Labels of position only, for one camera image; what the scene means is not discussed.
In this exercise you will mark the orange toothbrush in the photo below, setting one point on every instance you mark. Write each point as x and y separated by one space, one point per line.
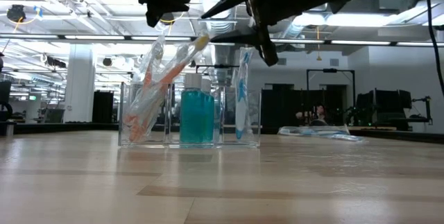
148 78
173 73

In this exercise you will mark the blue mouthwash bottle white cap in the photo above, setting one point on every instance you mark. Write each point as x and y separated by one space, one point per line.
209 120
192 120

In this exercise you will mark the clear acrylic three-compartment organizer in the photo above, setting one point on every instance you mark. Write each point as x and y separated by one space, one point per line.
194 145

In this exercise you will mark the long ceiling light strip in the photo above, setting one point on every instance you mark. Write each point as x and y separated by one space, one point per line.
93 37

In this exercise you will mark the person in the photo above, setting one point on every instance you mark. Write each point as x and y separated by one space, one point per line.
319 111

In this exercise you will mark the white pillar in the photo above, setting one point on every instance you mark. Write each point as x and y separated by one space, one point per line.
80 85

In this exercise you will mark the black cabinet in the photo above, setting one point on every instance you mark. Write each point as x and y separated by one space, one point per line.
103 107

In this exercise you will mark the dark desk equipment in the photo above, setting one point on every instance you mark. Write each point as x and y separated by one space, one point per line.
5 95

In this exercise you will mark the ribbed silver ventilation duct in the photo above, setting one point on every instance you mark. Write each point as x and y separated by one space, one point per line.
222 26

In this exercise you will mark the black gantry frame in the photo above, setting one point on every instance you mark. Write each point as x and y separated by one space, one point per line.
216 66
329 70

